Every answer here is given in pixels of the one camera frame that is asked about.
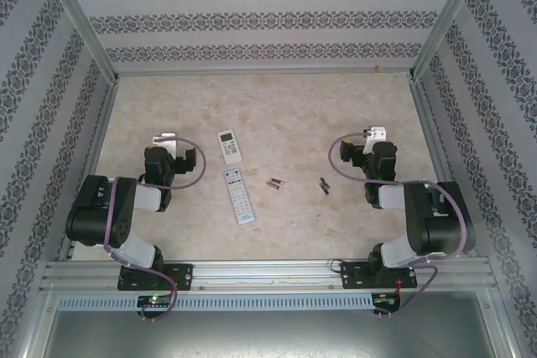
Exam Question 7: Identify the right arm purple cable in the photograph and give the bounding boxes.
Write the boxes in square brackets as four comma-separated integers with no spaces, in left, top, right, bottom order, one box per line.
[328,131,470,317]

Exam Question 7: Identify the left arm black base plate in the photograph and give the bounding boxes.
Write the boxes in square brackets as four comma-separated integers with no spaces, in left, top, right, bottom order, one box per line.
[117,263,195,292]

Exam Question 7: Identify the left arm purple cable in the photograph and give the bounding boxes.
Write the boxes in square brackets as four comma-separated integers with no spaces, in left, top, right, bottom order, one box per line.
[102,134,207,322]

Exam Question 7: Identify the long aluminium floor rail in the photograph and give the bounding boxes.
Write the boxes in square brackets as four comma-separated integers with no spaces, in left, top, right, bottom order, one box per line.
[115,69,416,79]

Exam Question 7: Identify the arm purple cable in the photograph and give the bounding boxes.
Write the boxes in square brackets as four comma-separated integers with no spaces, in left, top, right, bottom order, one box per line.
[102,134,207,322]
[328,131,470,317]

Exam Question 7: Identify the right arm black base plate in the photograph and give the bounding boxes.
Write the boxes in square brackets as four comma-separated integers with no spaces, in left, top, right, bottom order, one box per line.
[341,260,419,291]

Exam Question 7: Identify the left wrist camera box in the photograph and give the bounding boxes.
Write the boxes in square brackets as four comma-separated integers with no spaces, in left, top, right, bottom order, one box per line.
[151,132,180,152]

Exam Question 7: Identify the slotted grey cable duct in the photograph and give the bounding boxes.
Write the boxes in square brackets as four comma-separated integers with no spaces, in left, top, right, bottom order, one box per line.
[56,293,374,311]

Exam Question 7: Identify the short white remote with display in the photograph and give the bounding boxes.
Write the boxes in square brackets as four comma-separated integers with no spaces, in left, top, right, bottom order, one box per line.
[216,129,244,166]

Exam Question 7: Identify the grey metal sheet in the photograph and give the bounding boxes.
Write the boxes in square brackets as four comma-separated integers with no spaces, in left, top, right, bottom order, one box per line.
[18,290,519,358]

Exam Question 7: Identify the wide aluminium mounting rail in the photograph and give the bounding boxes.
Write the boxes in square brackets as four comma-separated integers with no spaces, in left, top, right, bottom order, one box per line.
[39,259,492,292]

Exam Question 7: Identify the long white remote control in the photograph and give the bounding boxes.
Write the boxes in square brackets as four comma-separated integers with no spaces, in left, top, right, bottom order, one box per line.
[222,168,257,226]

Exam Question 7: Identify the circuit board with red wire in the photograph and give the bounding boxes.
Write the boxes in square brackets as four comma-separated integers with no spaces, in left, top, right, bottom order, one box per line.
[373,293,402,313]

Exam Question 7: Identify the aluminium frame post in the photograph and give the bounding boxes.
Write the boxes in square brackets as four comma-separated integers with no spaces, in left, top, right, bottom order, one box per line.
[409,0,492,82]
[35,0,121,85]

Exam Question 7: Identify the aluminium side floor rail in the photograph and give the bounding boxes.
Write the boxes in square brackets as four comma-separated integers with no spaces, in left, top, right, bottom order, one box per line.
[410,79,477,258]
[56,80,121,262]

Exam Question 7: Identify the circuit board with green light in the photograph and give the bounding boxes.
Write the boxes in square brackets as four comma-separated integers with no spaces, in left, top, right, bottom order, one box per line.
[136,294,174,317]

